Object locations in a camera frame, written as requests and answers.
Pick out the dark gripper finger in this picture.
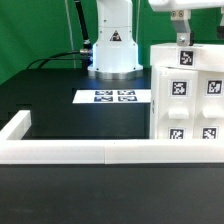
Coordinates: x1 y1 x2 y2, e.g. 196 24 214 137
217 7 224 39
171 10 194 46

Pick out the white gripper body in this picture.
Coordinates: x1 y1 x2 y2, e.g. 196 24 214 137
148 0 224 12

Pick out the white cabinet top box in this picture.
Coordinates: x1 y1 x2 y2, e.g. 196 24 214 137
150 43 224 72

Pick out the white cabinet body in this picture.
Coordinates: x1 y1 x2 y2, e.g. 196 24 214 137
149 64 224 140

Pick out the white cabinet door panel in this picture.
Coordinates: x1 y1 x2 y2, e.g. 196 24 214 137
194 71 224 139

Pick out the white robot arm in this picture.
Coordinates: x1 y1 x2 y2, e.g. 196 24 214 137
88 0 224 79

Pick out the white base tag plate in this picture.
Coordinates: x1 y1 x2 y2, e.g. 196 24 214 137
72 89 151 104

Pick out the green backdrop curtain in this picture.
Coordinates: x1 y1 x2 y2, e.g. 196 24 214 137
0 0 224 86

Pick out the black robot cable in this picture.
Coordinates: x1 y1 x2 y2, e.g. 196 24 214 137
26 0 93 70

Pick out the white U-shaped fence frame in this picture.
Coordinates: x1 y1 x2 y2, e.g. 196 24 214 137
0 110 224 164

